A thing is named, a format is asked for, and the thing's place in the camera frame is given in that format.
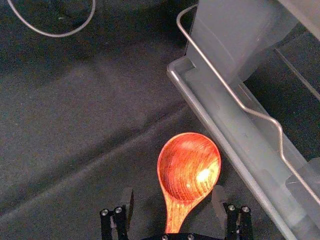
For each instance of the clear plastic case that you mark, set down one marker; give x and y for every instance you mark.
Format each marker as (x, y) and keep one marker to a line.
(225, 82)

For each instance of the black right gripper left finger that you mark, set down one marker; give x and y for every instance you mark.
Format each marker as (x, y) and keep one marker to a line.
(120, 217)

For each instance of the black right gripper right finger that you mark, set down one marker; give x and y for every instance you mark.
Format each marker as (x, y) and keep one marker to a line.
(232, 217)

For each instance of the reddish wooden spoon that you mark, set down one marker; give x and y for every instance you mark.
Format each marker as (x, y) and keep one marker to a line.
(188, 167)

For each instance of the black table cloth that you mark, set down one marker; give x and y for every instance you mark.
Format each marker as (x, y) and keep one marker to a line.
(82, 120)

